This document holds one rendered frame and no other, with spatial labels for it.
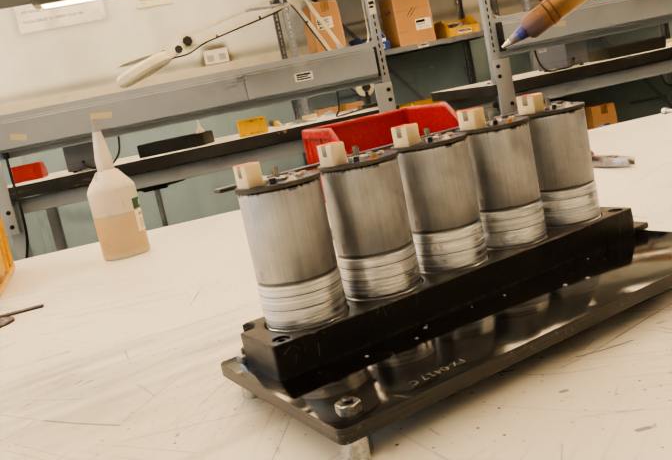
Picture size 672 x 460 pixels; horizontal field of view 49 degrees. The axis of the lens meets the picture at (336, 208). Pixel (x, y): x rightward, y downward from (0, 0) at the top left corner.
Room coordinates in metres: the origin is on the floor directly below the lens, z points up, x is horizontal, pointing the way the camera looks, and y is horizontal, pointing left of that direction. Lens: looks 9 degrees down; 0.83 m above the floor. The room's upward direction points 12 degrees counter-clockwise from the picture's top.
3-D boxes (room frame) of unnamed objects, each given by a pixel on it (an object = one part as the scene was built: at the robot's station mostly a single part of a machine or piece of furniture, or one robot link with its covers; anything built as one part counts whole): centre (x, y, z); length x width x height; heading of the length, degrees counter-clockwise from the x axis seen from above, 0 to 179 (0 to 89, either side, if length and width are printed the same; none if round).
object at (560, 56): (2.85, -0.97, 0.80); 0.15 x 0.12 x 0.10; 29
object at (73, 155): (2.56, 0.81, 0.80); 0.15 x 0.12 x 0.10; 11
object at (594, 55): (2.92, -1.24, 0.77); 0.24 x 0.16 x 0.04; 98
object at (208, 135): (2.68, 0.52, 0.77); 0.24 x 0.16 x 0.04; 85
